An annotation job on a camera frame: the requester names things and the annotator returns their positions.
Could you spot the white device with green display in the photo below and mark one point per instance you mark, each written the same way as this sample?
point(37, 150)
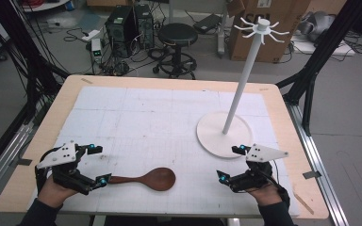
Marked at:
point(96, 48)

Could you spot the person's right hand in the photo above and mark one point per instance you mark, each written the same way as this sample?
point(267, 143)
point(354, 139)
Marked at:
point(267, 196)

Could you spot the black flat device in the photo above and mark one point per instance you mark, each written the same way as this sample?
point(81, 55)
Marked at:
point(206, 23)

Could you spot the white hook rack stand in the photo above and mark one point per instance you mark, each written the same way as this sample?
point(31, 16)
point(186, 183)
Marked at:
point(213, 135)

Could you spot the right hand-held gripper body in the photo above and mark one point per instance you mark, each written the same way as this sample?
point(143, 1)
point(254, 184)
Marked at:
point(257, 175)

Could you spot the black frame upright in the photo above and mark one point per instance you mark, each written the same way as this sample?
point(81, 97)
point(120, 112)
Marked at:
point(326, 47)
point(12, 34)

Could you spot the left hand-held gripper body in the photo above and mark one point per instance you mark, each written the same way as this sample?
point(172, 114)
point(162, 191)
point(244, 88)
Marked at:
point(63, 175)

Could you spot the black round stool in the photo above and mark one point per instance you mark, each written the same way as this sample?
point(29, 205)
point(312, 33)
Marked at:
point(177, 34)

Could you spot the aluminium rail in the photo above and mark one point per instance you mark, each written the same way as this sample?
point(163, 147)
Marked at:
point(314, 150)
point(3, 163)

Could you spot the white grid mat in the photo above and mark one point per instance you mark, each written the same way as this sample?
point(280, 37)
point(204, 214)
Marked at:
point(138, 125)

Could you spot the large black computer tower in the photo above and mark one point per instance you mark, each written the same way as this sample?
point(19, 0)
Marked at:
point(121, 28)

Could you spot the small brown cardboard box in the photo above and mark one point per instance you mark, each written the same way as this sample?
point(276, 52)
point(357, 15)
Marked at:
point(106, 2)

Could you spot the slim black computer tower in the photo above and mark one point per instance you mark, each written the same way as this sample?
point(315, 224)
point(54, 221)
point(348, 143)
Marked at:
point(144, 25)

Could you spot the person's left hand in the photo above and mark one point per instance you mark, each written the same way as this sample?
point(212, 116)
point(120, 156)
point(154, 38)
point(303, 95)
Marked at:
point(54, 194)

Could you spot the white power strip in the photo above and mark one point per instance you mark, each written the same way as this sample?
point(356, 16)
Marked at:
point(90, 35)

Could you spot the white flat board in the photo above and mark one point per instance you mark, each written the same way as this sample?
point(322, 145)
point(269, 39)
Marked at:
point(336, 48)

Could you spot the large brown cardboard box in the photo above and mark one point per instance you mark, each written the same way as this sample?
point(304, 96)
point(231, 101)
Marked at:
point(242, 47)

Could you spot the white round table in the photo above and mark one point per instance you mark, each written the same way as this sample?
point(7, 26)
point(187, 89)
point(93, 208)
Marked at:
point(44, 5)

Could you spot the brown wooden spoon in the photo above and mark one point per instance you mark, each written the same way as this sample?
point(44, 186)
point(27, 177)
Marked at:
point(160, 179)

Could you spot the grey tape piece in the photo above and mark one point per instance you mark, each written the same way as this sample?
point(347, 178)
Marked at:
point(24, 162)
point(311, 174)

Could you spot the grey plastic device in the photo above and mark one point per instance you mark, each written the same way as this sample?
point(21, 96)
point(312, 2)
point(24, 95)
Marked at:
point(317, 25)

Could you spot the black frame base bar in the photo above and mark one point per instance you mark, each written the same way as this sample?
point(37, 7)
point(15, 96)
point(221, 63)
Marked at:
point(3, 141)

